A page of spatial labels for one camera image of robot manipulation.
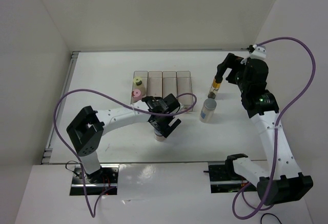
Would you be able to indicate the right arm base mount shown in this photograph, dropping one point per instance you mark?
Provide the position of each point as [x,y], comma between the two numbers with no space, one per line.
[221,181]

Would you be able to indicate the clear organizer bin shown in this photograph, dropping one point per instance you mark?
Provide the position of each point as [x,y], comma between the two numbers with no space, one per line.
[144,76]
[184,85]
[154,84]
[169,83]

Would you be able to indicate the pink cap spice bottle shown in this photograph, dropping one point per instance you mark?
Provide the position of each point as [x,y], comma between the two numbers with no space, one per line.
[136,95]

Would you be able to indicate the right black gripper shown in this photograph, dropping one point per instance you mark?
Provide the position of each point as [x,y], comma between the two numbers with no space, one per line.
[232,61]

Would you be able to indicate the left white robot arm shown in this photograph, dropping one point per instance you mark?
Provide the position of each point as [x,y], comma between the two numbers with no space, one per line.
[87,128]

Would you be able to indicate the gold black cap bottle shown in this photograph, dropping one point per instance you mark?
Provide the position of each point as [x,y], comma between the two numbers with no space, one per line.
[214,89]

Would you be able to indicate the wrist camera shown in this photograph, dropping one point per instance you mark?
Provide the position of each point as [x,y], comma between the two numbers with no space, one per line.
[181,109]
[255,52]

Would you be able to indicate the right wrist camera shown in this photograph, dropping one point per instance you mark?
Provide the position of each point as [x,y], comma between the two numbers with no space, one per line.
[255,52]

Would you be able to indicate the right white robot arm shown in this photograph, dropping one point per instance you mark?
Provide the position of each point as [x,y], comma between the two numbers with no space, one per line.
[285,182]

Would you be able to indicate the yellow cap spice bottle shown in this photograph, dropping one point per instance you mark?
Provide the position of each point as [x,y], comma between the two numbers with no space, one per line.
[139,84]

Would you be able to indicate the red label spice jar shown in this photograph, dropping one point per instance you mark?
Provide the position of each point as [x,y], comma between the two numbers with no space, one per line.
[158,136]

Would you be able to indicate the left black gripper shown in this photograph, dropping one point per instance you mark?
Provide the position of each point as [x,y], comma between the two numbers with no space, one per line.
[165,129]

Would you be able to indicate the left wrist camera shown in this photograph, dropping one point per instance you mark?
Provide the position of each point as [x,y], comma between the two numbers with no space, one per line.
[181,109]

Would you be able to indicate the silver lid blue label jar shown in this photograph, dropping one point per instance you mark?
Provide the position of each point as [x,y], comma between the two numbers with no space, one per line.
[208,109]

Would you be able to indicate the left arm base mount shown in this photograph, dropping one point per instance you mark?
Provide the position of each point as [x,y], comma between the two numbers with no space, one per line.
[103,181]

